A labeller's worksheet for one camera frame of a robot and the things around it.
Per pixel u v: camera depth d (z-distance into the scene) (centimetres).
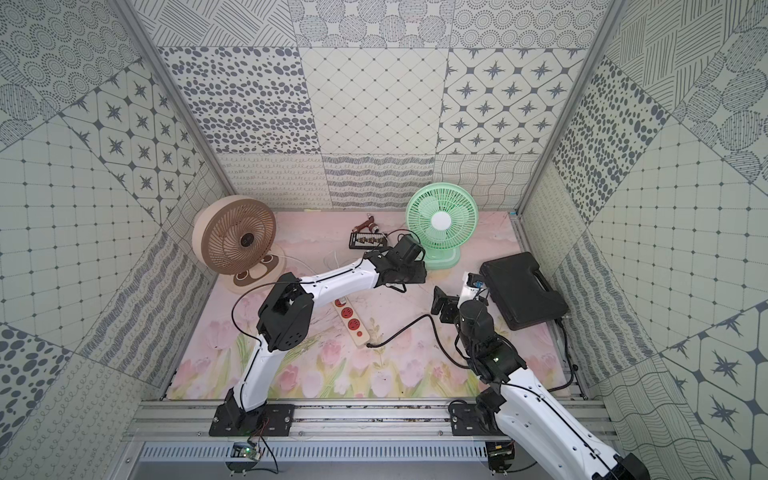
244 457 70
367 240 110
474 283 67
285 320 57
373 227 113
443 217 87
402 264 74
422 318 86
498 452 72
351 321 88
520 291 91
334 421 75
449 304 70
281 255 105
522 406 51
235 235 80
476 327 56
